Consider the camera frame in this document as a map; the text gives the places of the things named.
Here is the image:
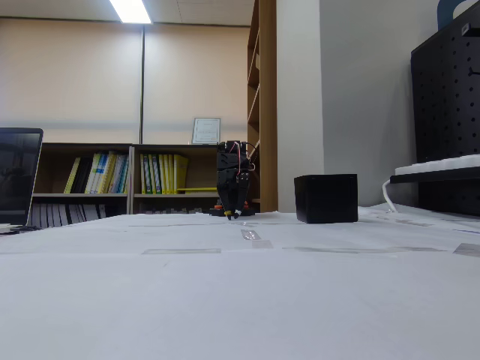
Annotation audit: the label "black open box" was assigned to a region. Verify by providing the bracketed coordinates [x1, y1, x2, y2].
[293, 173, 359, 224]

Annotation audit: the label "wide yellow binder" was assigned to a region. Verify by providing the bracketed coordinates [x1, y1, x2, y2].
[172, 154, 190, 195]

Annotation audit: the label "framed certificate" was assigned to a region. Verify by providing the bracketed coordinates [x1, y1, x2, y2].
[191, 117, 222, 146]

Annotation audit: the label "yellow green binder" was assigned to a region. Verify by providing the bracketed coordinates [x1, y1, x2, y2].
[146, 153, 158, 195]
[139, 153, 148, 195]

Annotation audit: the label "low wooden bookshelf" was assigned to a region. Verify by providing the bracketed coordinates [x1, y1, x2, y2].
[31, 142, 133, 228]
[129, 143, 226, 215]

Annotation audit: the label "white paper table cover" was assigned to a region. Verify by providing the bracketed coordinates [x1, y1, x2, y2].
[0, 204, 480, 360]

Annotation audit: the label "beige roller blind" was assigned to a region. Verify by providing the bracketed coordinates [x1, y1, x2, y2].
[144, 24, 251, 133]
[0, 17, 143, 133]

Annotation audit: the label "blue white books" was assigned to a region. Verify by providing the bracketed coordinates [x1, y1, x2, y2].
[97, 151, 131, 195]

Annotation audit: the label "yellow white book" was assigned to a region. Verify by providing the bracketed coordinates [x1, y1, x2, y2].
[84, 152, 103, 195]

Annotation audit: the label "black binders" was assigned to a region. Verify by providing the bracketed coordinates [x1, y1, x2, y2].
[70, 157, 95, 195]

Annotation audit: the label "tall wooden bookshelf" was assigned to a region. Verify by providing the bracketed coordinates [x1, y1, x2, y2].
[246, 0, 278, 213]

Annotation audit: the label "yellow slim book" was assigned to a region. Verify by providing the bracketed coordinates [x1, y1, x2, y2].
[63, 156, 82, 195]

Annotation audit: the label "grey binder row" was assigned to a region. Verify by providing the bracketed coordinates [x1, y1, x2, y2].
[31, 203, 108, 228]

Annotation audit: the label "ceiling light panel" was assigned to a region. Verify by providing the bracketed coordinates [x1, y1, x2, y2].
[109, 0, 153, 26]

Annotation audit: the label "dark laptop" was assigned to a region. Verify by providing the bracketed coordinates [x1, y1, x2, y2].
[0, 127, 45, 236]

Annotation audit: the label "black pegboard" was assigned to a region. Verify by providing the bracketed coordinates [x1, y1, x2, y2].
[410, 3, 480, 218]

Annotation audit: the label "dark blue round object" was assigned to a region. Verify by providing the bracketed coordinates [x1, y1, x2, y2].
[436, 0, 480, 30]

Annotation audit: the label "red white servo cable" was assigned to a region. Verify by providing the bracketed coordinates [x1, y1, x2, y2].
[228, 141, 257, 176]

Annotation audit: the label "white power cable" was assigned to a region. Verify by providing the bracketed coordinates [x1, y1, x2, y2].
[381, 178, 399, 214]

